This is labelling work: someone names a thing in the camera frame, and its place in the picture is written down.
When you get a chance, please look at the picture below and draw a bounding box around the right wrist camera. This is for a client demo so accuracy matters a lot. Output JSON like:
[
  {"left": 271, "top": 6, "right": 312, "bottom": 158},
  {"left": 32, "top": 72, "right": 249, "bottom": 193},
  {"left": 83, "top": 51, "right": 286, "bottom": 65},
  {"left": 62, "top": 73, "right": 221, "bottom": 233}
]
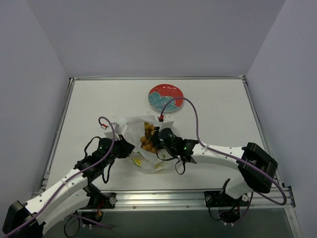
[{"left": 158, "top": 115, "right": 174, "bottom": 130}]

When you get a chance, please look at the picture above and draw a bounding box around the red floral plate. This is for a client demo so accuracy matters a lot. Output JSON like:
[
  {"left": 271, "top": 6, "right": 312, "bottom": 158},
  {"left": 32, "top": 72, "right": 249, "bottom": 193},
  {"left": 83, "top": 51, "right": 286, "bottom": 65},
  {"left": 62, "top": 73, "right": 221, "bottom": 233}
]
[{"left": 148, "top": 84, "right": 183, "bottom": 113}]

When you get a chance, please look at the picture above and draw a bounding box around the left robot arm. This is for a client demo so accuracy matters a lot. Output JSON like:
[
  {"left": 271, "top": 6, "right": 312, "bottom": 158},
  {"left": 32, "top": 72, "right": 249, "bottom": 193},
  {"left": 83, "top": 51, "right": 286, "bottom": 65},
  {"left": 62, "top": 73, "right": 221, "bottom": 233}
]
[{"left": 2, "top": 137, "right": 135, "bottom": 238}]

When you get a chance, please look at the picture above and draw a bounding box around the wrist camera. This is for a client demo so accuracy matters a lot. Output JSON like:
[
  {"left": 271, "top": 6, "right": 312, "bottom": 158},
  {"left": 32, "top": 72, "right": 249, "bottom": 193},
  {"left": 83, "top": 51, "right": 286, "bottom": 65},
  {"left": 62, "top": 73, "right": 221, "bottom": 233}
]
[
  {"left": 158, "top": 115, "right": 174, "bottom": 130},
  {"left": 100, "top": 122, "right": 120, "bottom": 140}
]

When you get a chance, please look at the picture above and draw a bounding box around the aluminium front rail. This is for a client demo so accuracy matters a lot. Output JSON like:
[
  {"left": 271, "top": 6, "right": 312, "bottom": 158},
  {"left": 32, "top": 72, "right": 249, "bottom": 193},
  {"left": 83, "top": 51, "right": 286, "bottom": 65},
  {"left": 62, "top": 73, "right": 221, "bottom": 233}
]
[{"left": 47, "top": 187, "right": 297, "bottom": 211}]

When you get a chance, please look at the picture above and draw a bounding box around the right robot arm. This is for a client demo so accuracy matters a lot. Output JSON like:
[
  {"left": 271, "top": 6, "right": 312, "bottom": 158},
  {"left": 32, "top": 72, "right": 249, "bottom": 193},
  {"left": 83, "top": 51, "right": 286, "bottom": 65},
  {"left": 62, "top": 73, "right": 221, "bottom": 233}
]
[{"left": 151, "top": 127, "right": 278, "bottom": 205}]

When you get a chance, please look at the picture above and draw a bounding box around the white printed plastic bag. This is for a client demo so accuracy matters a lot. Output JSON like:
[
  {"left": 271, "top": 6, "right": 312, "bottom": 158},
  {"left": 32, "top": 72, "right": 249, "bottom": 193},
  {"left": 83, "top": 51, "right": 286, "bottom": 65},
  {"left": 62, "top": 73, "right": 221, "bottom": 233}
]
[{"left": 119, "top": 115, "right": 179, "bottom": 173}]

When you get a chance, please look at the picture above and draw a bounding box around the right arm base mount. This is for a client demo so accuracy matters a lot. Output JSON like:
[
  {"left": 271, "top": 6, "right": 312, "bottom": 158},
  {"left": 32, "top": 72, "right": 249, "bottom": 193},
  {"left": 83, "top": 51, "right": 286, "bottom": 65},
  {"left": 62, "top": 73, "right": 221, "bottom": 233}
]
[{"left": 204, "top": 190, "right": 253, "bottom": 226}]

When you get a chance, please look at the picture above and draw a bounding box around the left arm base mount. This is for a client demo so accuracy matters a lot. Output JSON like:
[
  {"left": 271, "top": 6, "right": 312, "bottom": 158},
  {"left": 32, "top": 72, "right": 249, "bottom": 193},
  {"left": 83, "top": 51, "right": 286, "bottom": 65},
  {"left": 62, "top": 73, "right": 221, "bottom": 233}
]
[{"left": 80, "top": 192, "right": 117, "bottom": 225}]

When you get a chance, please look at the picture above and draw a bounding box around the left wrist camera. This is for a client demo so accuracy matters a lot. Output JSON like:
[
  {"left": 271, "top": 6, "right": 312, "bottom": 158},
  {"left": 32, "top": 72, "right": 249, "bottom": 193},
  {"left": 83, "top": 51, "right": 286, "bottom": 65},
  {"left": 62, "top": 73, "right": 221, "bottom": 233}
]
[{"left": 100, "top": 122, "right": 120, "bottom": 140}]

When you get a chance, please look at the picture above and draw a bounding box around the fake longan fruit bunch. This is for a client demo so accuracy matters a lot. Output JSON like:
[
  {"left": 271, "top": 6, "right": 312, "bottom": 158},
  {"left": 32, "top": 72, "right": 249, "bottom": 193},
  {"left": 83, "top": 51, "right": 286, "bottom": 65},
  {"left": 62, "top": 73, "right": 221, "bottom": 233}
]
[{"left": 140, "top": 122, "right": 159, "bottom": 153}]

